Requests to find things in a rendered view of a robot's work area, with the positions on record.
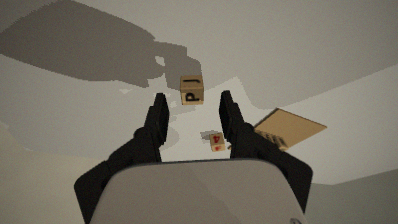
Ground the tan mat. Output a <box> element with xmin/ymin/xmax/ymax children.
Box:
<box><xmin>254</xmin><ymin>108</ymin><xmax>328</xmax><ymax>148</ymax></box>

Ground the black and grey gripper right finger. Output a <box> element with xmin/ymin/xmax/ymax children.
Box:
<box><xmin>219</xmin><ymin>90</ymin><xmax>313</xmax><ymax>214</ymax></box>

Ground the tan letter block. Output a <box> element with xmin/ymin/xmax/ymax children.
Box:
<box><xmin>272</xmin><ymin>136</ymin><xmax>289</xmax><ymax>151</ymax></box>
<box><xmin>258</xmin><ymin>131</ymin><xmax>274</xmax><ymax>143</ymax></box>
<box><xmin>209</xmin><ymin>133</ymin><xmax>225</xmax><ymax>152</ymax></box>
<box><xmin>180</xmin><ymin>75</ymin><xmax>204</xmax><ymax>105</ymax></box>

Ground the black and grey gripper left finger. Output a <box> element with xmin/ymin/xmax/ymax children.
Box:
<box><xmin>74</xmin><ymin>93</ymin><xmax>170</xmax><ymax>224</ymax></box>

